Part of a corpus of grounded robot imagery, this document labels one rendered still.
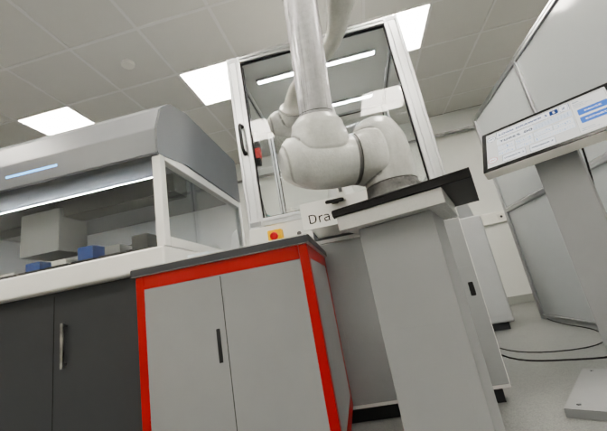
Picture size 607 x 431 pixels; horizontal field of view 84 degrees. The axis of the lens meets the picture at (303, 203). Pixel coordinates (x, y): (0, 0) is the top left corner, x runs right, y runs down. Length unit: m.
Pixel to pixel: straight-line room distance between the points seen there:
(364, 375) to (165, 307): 0.92
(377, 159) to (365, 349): 0.97
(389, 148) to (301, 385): 0.73
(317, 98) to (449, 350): 0.72
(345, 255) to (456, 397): 0.90
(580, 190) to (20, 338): 2.60
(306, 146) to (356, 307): 0.95
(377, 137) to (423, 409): 0.69
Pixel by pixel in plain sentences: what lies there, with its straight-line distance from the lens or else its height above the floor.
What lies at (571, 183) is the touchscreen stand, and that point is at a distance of 1.80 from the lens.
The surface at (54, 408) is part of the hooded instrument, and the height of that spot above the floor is 0.29.
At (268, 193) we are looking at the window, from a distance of 1.80.
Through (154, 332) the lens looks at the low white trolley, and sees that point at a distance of 1.27.
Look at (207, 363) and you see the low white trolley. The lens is 1.19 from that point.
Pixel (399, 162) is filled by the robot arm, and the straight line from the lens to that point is 0.99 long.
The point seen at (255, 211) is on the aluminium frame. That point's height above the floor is 1.03.
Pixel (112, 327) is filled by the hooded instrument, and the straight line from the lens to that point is 1.87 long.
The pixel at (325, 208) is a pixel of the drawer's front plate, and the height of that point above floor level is 0.89.
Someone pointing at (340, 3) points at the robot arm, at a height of 1.44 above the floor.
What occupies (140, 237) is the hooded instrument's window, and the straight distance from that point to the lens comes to 1.75.
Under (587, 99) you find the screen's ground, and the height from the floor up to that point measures 1.15.
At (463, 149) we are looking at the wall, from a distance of 5.46.
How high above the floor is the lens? 0.57
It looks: 15 degrees up
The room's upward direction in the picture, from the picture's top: 11 degrees counter-clockwise
